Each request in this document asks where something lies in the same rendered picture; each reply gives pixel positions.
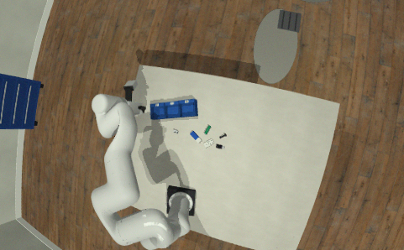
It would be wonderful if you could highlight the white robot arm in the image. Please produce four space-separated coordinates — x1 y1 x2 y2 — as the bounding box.
91 80 192 250

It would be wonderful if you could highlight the blue three-compartment bin rack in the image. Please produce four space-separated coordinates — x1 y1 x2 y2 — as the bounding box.
150 99 198 120

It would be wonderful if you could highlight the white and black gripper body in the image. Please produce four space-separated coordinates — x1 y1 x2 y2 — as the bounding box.
124 98 143 115

